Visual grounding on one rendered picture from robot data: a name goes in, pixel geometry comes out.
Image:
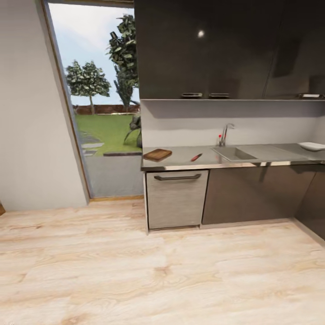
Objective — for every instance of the fixed window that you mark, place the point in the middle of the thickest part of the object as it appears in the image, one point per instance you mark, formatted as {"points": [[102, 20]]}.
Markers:
{"points": [[95, 49]]}

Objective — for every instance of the dishwasher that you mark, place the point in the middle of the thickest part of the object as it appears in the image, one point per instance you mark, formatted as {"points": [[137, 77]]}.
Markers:
{"points": [[176, 197]]}

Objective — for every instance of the cutting board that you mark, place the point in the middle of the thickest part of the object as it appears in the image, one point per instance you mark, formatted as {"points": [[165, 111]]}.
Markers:
{"points": [[157, 154]]}

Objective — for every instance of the drop in sink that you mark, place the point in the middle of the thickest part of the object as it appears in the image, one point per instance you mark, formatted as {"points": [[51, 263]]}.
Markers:
{"points": [[251, 152]]}

